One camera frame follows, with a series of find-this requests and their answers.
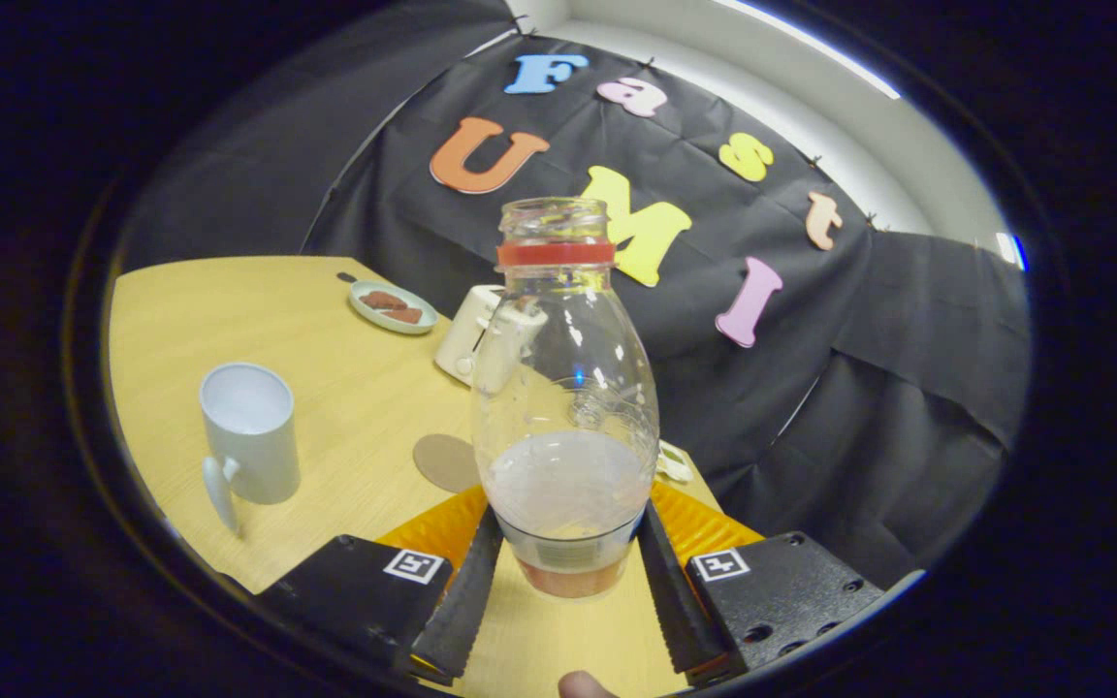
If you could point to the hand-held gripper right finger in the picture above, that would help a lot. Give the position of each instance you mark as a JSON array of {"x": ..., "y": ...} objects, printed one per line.
[{"x": 680, "y": 611}]

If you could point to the wooden table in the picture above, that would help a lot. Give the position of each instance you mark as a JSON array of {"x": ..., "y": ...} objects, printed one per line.
[{"x": 345, "y": 407}]

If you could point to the clear plastic juice bottle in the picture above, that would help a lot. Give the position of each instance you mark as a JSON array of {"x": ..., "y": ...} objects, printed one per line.
[{"x": 563, "y": 407}]

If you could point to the long ceiling light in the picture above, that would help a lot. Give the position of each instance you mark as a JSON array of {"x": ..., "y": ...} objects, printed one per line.
[{"x": 811, "y": 48}]

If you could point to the brown bread slice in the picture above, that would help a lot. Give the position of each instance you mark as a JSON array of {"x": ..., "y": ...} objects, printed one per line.
[
  {"x": 405, "y": 315},
  {"x": 384, "y": 300}
]

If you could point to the white toaster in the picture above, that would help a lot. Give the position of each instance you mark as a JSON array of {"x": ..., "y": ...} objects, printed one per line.
[{"x": 462, "y": 339}]

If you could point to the round brown coaster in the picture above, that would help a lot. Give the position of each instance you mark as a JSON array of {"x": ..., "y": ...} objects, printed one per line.
[{"x": 442, "y": 463}]

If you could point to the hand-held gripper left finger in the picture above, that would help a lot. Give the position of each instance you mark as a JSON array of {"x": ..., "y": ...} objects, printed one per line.
[{"x": 462, "y": 611}]

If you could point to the white cup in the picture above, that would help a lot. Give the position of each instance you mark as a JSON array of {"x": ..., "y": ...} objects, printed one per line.
[{"x": 253, "y": 436}]

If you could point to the pale green plate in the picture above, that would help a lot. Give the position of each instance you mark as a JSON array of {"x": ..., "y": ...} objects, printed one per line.
[{"x": 365, "y": 312}]

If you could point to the small white food tray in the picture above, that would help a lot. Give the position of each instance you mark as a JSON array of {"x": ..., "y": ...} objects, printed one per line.
[{"x": 675, "y": 465}]

